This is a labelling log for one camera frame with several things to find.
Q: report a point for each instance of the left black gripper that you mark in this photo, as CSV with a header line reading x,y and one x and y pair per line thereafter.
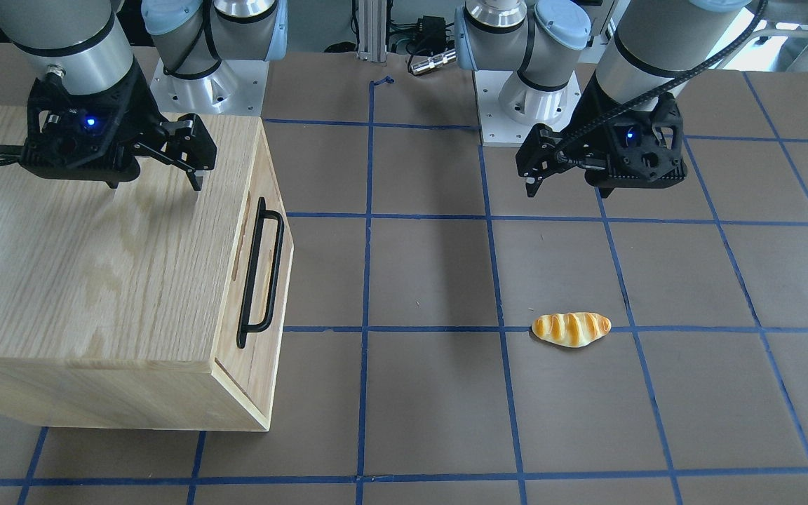
x,y
588,128

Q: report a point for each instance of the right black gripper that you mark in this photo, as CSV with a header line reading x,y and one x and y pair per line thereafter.
x,y
135,116

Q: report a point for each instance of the wooden drawer front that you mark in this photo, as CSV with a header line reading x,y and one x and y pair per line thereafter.
x,y
248,347

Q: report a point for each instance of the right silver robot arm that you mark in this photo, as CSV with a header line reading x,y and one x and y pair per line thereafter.
x,y
86,40

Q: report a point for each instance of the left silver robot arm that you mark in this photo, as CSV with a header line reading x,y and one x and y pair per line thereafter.
x,y
657,47

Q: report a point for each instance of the wooden drawer cabinet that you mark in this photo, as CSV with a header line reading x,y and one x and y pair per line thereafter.
x,y
111,299

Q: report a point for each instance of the toy bread roll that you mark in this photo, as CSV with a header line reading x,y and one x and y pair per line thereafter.
x,y
571,330

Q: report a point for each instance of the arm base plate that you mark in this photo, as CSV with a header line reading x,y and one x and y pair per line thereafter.
x,y
508,108
237,88

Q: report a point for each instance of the silver cable connector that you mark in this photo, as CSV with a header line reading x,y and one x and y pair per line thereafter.
x,y
432,63

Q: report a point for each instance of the aluminium frame post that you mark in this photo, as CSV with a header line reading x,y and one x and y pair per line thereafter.
x,y
372,31

